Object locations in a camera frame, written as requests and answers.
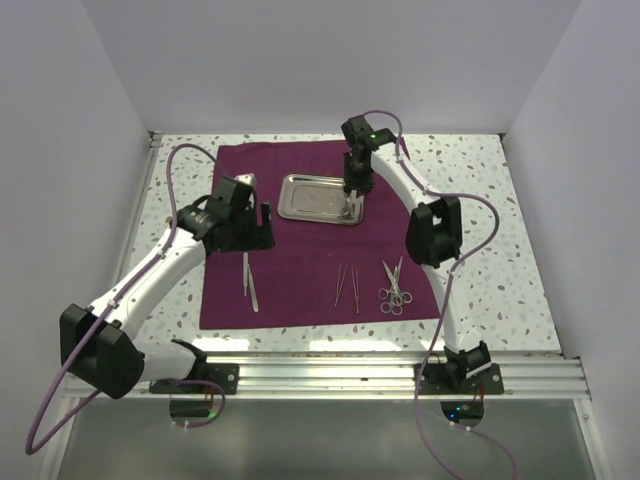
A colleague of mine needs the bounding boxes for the small steel ring scissors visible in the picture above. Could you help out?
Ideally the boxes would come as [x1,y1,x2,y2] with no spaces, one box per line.
[378,258,413,308]

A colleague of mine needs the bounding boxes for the steel instrument tray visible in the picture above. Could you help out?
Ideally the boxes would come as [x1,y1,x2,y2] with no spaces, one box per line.
[277,174,364,226]

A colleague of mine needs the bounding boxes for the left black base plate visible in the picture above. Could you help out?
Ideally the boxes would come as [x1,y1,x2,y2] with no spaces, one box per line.
[149,362,240,395]

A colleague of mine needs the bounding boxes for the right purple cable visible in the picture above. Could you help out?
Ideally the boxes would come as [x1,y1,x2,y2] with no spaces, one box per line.
[362,109,519,480]

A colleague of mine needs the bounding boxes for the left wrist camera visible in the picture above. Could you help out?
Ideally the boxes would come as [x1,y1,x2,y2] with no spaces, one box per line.
[212,173,257,211]

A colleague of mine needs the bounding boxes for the steel scalpel handle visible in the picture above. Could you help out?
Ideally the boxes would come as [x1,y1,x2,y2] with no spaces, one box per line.
[341,198,357,222]

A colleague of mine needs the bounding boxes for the purple cloth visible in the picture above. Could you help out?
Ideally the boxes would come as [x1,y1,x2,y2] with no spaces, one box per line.
[198,139,441,331]

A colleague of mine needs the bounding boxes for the steel surgical scissors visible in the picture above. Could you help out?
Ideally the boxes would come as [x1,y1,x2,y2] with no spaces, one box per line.
[379,267,405,317]

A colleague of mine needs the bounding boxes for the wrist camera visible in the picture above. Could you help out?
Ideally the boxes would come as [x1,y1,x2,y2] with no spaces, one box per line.
[212,173,257,211]
[341,115,396,151]

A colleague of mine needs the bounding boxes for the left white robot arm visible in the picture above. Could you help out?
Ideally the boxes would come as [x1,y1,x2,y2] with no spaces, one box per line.
[60,202,275,399]

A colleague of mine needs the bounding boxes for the fine pointed steel tweezers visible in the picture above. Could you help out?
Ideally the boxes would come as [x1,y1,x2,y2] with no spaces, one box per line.
[334,262,348,307]

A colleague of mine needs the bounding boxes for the steel forceps with rings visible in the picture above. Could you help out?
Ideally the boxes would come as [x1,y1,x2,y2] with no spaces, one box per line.
[378,261,403,300]

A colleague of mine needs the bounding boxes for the steel straight probe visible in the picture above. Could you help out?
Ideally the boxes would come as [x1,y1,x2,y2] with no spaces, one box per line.
[247,266,259,313]

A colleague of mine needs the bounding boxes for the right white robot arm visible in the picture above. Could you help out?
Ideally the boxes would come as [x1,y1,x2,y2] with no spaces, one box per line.
[344,135,500,393]

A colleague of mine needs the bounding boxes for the aluminium front rail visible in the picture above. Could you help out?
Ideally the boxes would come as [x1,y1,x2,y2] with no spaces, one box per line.
[63,352,592,399]

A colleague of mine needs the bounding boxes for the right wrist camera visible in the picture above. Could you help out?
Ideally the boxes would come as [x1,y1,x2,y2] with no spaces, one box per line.
[341,115,396,151]

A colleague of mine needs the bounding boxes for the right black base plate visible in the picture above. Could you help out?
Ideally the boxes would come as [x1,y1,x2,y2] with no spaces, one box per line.
[413,363,505,396]

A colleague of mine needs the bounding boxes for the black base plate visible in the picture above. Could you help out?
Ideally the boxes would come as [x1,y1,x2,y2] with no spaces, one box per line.
[149,362,240,395]
[413,363,505,396]

